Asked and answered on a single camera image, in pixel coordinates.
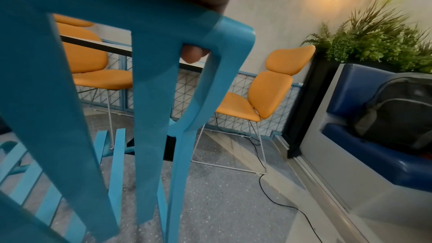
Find light blue slatted chair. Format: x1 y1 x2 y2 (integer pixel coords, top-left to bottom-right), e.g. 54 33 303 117
0 0 256 243

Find black edged table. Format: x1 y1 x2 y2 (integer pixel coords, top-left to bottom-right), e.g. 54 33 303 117
60 34 205 162

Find orange padded chair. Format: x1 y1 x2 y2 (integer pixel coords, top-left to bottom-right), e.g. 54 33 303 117
53 13 134 150
192 45 316 175

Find black planter box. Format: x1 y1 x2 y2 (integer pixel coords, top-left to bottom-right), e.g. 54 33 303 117
282 56 399 160

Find blue cushioned booth seat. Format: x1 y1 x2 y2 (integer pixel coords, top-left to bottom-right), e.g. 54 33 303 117
320 63 432 194

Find green fern plants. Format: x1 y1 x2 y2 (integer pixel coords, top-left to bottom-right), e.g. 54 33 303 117
300 0 432 75

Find grey backpack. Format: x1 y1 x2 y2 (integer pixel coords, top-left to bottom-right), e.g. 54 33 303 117
348 76 432 153

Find black floor cable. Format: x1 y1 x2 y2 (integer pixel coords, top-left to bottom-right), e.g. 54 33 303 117
215 114 325 243

